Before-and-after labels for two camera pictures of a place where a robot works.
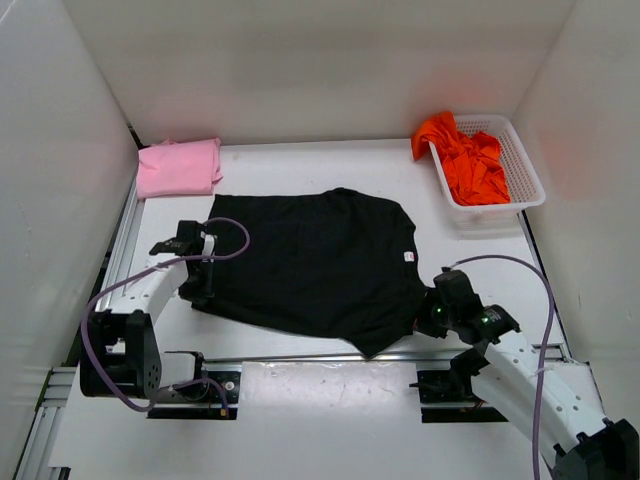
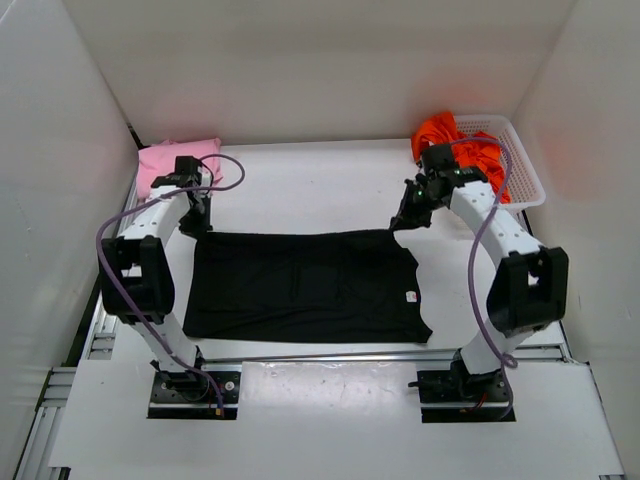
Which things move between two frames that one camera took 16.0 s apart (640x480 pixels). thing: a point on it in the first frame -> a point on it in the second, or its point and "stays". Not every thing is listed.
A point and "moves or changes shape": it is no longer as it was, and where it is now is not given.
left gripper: [201, 292] -> [201, 227]
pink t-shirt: [189, 167] stays
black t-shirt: [334, 263] moves or changes shape
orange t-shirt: [472, 161] stays
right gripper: [423, 324] -> [406, 219]
